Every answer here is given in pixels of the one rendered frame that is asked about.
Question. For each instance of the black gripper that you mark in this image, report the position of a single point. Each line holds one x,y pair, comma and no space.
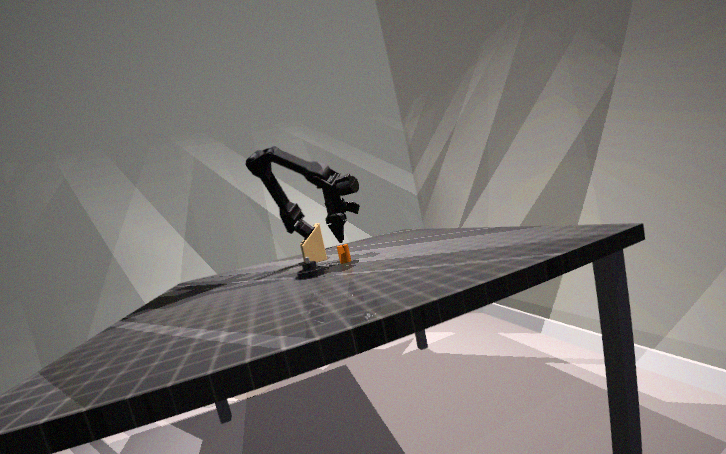
335,217

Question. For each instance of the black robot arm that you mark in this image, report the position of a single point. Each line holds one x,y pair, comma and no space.
317,173

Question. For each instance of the orange knob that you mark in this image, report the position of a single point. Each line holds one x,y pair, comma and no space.
344,254

